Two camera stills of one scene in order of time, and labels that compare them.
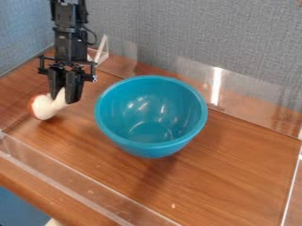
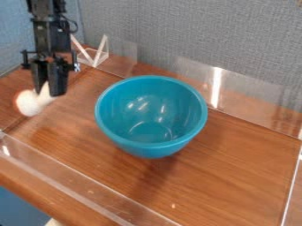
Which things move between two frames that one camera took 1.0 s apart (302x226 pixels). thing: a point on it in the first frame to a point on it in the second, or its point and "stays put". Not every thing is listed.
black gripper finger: (74, 80) to (57, 78)
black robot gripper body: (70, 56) to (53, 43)
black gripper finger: (56, 79) to (41, 73)
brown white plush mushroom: (44, 105) to (30, 101)
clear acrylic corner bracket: (98, 55) stays put
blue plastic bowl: (149, 115) stays put
